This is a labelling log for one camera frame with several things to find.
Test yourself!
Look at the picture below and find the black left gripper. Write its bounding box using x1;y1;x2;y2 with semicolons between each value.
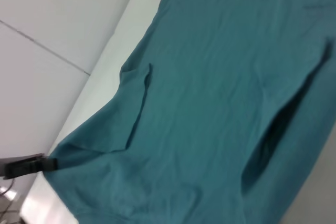
0;152;61;180

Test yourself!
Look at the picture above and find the teal blue t-shirt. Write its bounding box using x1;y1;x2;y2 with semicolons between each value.
44;0;336;224

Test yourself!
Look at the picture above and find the thin dark red cable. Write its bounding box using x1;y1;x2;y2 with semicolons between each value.
0;178;16;198

